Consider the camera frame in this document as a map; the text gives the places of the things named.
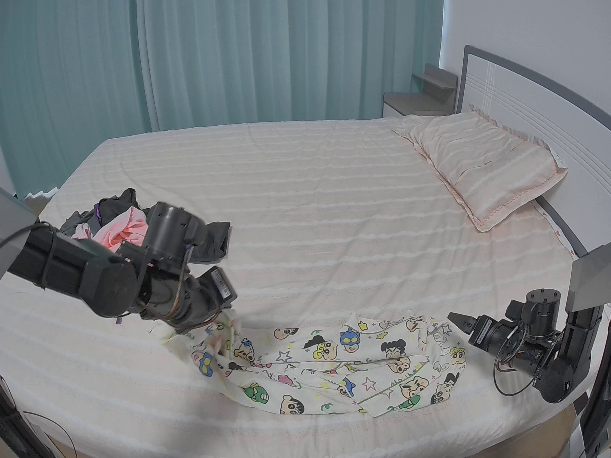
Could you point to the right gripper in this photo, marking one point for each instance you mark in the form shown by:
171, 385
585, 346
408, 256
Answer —
489, 334

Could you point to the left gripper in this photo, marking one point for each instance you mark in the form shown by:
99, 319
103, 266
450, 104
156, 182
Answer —
210, 296

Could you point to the white printed pyjama top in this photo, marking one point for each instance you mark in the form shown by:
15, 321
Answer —
334, 365

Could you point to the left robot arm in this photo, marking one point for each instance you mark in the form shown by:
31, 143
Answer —
71, 265

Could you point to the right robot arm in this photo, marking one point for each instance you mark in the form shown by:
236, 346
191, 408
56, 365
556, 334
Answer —
573, 341

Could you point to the pile of clothes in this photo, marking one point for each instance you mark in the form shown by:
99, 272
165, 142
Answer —
119, 229

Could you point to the bed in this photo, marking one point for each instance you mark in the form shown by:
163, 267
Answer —
310, 198

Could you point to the pink striped pillow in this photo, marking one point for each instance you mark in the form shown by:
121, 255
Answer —
491, 165

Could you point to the grey bedside table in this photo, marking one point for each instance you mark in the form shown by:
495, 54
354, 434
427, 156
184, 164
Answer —
420, 98

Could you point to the blue-green curtain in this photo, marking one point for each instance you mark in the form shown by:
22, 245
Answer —
71, 65
286, 41

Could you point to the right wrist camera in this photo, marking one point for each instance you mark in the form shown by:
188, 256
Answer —
516, 310

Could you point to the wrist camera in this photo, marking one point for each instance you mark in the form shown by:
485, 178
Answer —
516, 310
196, 229

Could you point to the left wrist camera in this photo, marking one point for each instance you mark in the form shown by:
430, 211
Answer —
196, 229

